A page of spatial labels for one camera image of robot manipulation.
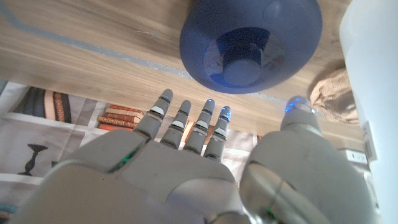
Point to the printed bookshelf backdrop cloth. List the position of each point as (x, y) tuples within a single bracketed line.
[(62, 133)]

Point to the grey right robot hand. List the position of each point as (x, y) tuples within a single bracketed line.
[(161, 186)]

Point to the white power outlet strip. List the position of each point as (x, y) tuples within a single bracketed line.
[(354, 156)]

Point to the translucent plastic pitcher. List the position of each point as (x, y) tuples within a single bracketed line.
[(376, 77)]

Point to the crumpled brown rag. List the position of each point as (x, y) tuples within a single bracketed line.
[(329, 93)]

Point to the dark blue pitcher lid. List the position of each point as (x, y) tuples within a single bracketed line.
[(280, 18)]

